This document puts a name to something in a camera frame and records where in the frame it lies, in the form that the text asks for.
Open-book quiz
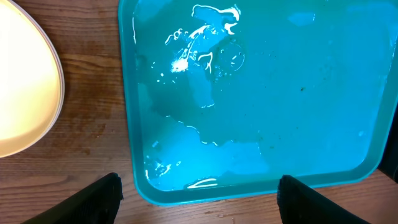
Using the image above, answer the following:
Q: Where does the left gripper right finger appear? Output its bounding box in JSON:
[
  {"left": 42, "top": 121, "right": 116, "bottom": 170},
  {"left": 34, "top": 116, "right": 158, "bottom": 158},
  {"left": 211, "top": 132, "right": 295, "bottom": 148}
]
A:
[{"left": 277, "top": 175, "right": 366, "bottom": 224}]

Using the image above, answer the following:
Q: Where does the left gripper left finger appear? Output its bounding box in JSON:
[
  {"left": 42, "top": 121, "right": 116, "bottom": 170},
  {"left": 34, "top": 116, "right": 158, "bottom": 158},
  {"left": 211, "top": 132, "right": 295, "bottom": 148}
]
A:
[{"left": 23, "top": 172, "right": 123, "bottom": 224}]

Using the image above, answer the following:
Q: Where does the yellow-green plate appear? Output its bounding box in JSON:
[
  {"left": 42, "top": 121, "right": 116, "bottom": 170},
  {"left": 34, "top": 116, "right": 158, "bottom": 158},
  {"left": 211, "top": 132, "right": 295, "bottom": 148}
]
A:
[{"left": 1, "top": 0, "right": 65, "bottom": 157}]

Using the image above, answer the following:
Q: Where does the black plastic tray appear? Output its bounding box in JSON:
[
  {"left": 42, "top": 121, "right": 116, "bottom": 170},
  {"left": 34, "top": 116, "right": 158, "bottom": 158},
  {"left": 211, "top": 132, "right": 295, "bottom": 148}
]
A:
[{"left": 378, "top": 110, "right": 398, "bottom": 183}]

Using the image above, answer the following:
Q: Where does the teal plastic tray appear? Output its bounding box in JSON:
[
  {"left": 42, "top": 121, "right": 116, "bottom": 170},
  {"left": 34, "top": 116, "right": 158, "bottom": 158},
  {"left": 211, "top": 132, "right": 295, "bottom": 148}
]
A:
[{"left": 118, "top": 1, "right": 397, "bottom": 205}]

